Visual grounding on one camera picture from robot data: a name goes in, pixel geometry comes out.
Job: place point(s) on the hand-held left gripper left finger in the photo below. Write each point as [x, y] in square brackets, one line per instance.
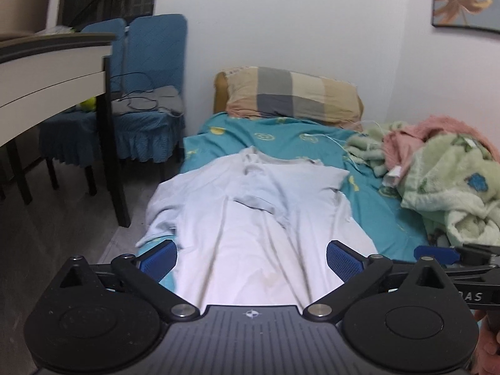
[158, 259]

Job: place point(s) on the white t-shirt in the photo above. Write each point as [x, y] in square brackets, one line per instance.
[250, 234]

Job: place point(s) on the white table with dark top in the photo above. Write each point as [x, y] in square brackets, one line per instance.
[47, 74]

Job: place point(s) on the clear plastic bag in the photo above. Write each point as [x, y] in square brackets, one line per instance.
[56, 30]

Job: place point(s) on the green fleece blanket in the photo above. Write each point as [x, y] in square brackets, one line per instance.
[441, 179]

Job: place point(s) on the blue covered chair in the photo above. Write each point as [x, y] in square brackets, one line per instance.
[156, 50]
[113, 43]

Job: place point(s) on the white blanket label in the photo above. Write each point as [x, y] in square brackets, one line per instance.
[392, 175]

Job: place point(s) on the bed with teal sheet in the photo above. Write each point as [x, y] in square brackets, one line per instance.
[304, 140]

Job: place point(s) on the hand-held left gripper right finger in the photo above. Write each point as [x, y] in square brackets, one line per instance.
[345, 259]

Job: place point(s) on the grey cloth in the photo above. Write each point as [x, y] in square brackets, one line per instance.
[168, 99]

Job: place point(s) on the pink fleece blanket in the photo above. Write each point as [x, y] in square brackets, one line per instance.
[398, 144]

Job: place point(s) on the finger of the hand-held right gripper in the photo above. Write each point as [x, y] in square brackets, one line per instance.
[472, 272]
[437, 253]

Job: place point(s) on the green ball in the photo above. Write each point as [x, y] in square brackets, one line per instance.
[88, 104]

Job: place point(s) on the person's right hand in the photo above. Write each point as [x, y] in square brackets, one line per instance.
[488, 343]

